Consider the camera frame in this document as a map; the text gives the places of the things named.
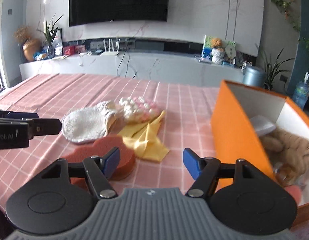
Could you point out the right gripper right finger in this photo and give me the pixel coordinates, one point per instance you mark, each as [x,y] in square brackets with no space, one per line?
[206,173]

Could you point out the red box on cabinet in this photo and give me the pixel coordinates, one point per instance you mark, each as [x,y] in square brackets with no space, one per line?
[69,50]

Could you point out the brown teddy bear figure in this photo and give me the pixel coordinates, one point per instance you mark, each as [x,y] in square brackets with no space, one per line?
[217,51]

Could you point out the grey metal trash bin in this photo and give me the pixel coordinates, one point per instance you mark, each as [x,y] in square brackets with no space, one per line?
[254,76]

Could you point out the white terry mitt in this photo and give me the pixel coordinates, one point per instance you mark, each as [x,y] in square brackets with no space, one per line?
[90,123]

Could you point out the copper round vase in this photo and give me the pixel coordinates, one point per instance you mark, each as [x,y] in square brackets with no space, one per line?
[30,47]

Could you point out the round paper fan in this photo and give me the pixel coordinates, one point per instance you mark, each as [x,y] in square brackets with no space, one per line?
[231,53]

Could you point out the pink white knitted cloth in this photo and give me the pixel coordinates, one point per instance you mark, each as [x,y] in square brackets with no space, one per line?
[138,110]

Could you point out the yellow cloth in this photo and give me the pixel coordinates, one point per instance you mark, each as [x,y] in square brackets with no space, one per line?
[143,139]

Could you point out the black wall television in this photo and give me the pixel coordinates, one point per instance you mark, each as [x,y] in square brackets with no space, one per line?
[95,11]

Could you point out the white wifi router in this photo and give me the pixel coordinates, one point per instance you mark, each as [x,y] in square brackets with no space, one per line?
[109,47]

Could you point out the white marble tv cabinet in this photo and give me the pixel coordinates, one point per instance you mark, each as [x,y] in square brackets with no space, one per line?
[185,70]

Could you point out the pink checkered tablecloth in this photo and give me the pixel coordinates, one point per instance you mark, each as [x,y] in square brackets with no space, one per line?
[188,110]

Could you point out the silver yellow wipes packet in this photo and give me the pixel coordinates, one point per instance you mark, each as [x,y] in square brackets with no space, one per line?
[288,175]

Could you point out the brown plush scarf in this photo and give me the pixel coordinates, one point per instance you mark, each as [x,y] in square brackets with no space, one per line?
[282,146]

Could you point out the hanging ivy plant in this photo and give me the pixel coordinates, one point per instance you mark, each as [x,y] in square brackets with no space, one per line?
[290,16]

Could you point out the colourful picture board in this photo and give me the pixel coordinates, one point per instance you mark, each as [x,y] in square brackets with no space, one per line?
[207,49]

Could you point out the orange cardboard box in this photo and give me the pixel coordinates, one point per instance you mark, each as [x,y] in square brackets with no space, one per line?
[235,138]

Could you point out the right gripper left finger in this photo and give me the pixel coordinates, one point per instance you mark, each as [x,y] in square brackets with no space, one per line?
[96,171]

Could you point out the left potted green plant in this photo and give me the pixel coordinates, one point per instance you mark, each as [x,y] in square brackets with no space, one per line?
[50,31]

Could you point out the right potted green plant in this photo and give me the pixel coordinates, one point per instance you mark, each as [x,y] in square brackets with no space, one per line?
[272,68]

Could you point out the white tissue paper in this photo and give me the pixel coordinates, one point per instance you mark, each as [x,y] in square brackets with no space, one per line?
[262,125]

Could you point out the potted green plant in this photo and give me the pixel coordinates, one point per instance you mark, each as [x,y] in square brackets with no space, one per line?
[50,31]
[272,68]

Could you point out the blue water jug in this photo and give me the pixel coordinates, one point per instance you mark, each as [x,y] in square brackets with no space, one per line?
[301,93]

